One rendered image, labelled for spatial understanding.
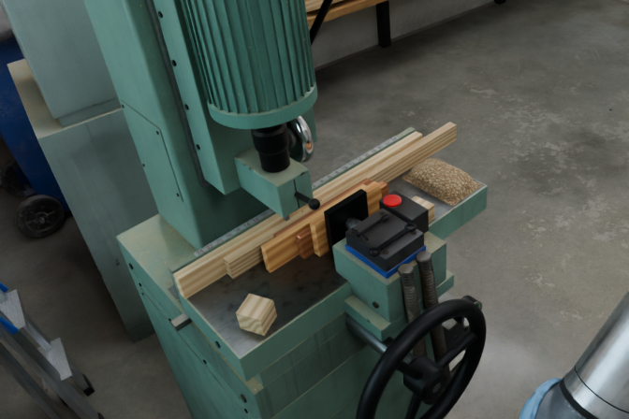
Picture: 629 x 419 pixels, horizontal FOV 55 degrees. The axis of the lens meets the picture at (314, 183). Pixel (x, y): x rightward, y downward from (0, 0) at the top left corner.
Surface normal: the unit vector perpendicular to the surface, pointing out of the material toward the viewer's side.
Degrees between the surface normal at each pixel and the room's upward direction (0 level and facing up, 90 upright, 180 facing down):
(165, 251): 0
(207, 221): 90
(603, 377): 56
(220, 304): 0
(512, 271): 0
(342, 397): 90
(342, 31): 90
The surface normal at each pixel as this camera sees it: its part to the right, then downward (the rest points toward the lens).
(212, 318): -0.12, -0.80
